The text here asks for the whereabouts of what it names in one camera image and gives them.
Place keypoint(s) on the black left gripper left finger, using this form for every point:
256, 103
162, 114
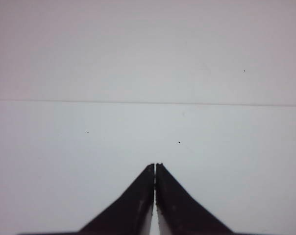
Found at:
131, 213

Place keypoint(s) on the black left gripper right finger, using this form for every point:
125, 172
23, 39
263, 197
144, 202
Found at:
178, 213

